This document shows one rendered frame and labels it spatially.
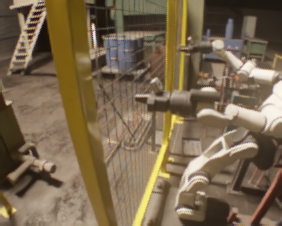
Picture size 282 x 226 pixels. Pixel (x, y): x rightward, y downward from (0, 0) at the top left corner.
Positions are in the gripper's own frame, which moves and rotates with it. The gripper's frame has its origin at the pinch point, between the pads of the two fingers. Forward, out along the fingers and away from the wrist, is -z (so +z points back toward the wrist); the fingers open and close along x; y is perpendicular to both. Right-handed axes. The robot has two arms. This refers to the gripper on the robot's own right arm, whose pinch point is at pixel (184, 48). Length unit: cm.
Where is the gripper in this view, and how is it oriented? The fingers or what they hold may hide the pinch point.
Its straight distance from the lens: 134.2
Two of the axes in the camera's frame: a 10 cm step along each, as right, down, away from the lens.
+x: -1.9, 5.5, -8.1
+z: 9.7, -0.1, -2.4
